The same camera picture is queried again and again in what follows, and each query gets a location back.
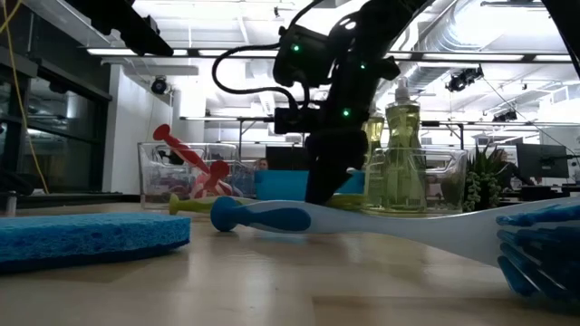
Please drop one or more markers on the clear plastic bin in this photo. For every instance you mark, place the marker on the clear plastic bin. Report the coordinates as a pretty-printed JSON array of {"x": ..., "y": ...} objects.
[
  {"x": 448, "y": 181},
  {"x": 154, "y": 181}
]

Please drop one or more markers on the green dish brush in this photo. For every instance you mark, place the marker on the green dish brush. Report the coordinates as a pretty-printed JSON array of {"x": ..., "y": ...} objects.
[{"x": 190, "y": 204}]

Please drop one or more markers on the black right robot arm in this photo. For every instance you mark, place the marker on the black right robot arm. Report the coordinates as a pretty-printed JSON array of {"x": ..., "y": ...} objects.
[{"x": 358, "y": 27}]

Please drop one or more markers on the person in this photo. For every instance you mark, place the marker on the person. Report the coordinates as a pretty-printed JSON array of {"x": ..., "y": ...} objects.
[
  {"x": 509, "y": 169},
  {"x": 262, "y": 164}
]

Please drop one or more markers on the black computer monitor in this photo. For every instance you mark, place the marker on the black computer monitor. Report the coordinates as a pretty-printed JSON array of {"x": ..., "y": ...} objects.
[{"x": 541, "y": 160}]

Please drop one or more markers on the teal plastic bin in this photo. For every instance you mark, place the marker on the teal plastic bin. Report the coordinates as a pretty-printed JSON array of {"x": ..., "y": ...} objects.
[{"x": 281, "y": 185}]

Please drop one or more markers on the black ceiling spotlight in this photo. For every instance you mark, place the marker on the black ceiling spotlight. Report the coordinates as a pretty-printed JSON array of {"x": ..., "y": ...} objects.
[
  {"x": 158, "y": 85},
  {"x": 505, "y": 116},
  {"x": 462, "y": 80}
]

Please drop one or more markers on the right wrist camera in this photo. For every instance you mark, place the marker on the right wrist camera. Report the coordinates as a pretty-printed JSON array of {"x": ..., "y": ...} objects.
[{"x": 294, "y": 121}]

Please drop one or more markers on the yellow dish soap bottle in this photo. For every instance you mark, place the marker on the yellow dish soap bottle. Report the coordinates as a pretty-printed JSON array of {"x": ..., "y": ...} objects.
[
  {"x": 403, "y": 136},
  {"x": 375, "y": 131}
]

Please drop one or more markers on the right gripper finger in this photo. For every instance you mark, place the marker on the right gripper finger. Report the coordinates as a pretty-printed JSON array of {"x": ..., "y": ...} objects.
[{"x": 324, "y": 188}]

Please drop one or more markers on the potted succulent plant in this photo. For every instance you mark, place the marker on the potted succulent plant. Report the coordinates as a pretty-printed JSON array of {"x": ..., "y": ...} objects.
[{"x": 485, "y": 181}]

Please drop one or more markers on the blue sponge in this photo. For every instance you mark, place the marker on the blue sponge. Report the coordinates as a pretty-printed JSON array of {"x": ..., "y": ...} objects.
[{"x": 90, "y": 235}]

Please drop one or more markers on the blue dish brush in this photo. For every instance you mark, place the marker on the blue dish brush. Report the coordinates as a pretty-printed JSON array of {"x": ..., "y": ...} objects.
[{"x": 272, "y": 218}]

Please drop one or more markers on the small grey metal post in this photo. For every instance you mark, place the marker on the small grey metal post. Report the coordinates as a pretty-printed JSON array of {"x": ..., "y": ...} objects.
[{"x": 11, "y": 204}]

